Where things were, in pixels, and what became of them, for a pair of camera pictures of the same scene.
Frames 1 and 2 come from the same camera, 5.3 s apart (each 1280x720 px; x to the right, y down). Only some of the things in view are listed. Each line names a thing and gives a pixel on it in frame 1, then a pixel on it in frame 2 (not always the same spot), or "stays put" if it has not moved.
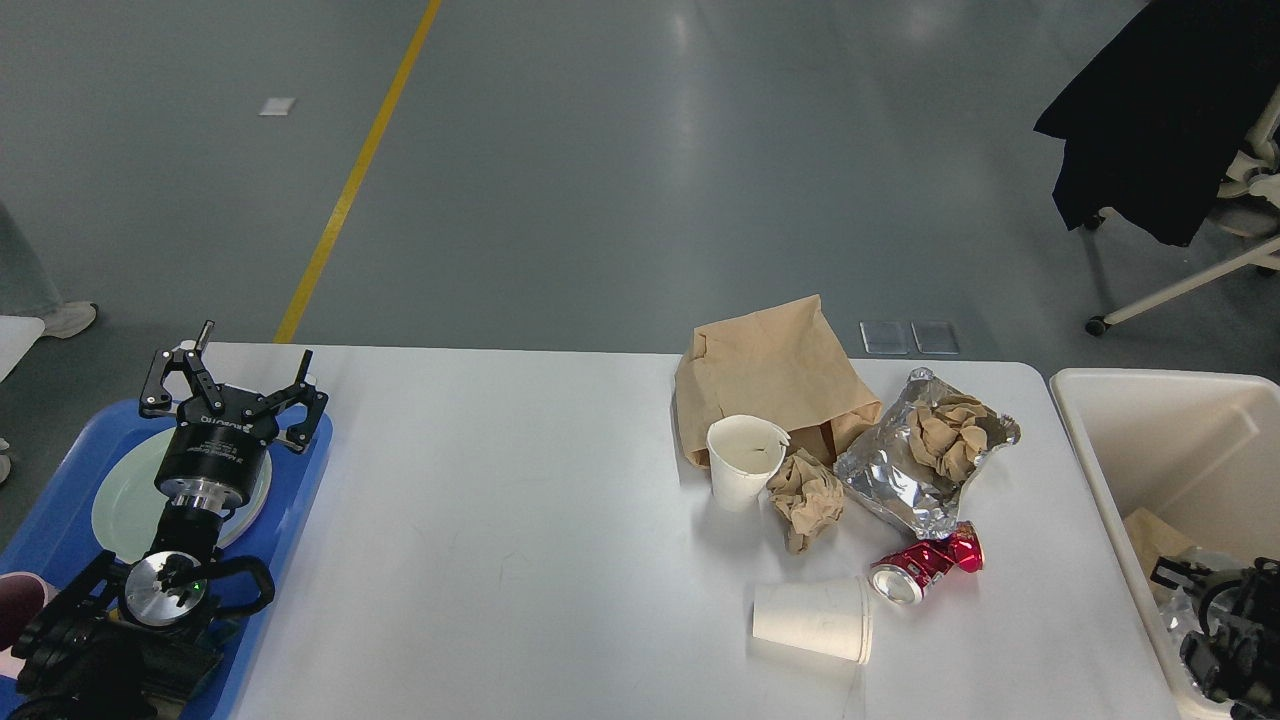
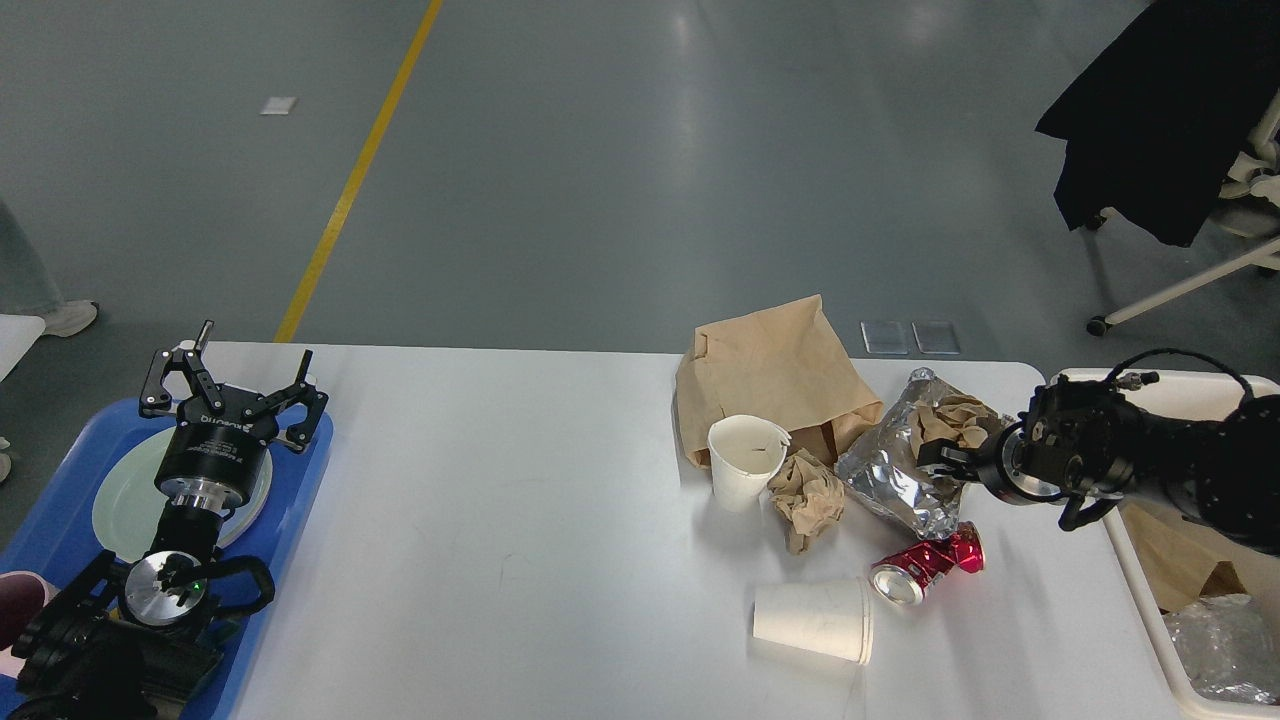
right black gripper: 1237,657 -> 999,476
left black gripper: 216,457 stays put
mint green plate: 126,503 stays put
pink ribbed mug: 23,595 stays put
